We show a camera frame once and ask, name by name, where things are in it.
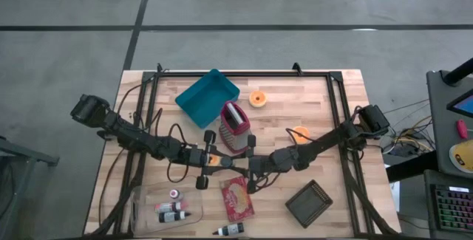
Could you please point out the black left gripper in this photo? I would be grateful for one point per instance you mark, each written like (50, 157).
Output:
(194, 157)

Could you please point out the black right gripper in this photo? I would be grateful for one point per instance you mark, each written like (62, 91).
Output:
(266, 164)

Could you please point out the green frosted toy donut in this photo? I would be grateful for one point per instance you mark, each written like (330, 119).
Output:
(214, 160)

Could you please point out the red popcorn packet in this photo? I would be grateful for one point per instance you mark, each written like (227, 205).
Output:
(236, 199)

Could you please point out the red food colouring bottle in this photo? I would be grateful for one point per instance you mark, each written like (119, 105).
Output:
(168, 207)

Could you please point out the orange toy donut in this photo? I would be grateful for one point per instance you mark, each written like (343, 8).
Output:
(252, 99)
(303, 131)

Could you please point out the black food colouring bottle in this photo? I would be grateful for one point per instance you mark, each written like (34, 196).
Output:
(231, 229)
(171, 216)

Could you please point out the clear plastic container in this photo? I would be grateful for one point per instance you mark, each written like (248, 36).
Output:
(148, 221)

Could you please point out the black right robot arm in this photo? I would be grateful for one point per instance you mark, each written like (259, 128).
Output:
(325, 140)

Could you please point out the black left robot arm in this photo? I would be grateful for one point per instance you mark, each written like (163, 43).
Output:
(136, 136)

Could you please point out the teal plastic bin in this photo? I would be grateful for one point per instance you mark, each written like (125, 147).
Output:
(207, 97)

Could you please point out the black mesh basket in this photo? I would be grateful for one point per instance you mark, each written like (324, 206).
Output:
(308, 204)

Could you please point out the black floor beam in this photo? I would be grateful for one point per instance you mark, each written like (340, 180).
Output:
(410, 166)

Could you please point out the grey metal stand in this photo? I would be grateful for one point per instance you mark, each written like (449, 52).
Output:
(22, 153)

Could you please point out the grey side desk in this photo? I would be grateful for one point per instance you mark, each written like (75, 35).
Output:
(439, 122)

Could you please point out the backlit keyboard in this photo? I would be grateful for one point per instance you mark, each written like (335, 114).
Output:
(454, 210)

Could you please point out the yellow round object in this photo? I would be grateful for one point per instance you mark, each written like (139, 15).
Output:
(463, 151)

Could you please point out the small red object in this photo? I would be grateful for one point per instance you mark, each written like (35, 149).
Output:
(462, 129)

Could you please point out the tablet screen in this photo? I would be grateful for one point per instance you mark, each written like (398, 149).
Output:
(463, 105)

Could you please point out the black pole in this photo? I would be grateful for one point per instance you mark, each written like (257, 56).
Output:
(458, 72)

